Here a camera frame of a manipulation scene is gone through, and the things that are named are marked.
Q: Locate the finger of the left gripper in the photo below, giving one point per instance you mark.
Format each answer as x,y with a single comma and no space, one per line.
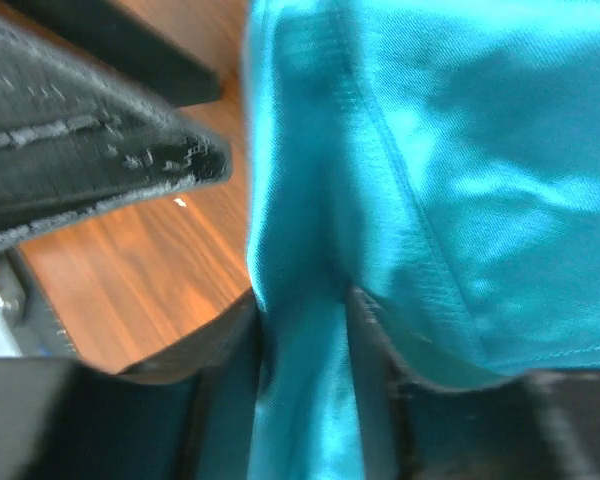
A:
127,45
76,141

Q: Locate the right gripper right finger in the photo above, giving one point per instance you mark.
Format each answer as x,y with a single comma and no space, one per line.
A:
425,414

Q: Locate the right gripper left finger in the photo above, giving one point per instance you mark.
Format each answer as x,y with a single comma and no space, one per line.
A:
186,412

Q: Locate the teal cloth napkin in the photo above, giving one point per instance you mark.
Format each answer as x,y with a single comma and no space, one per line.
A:
443,156

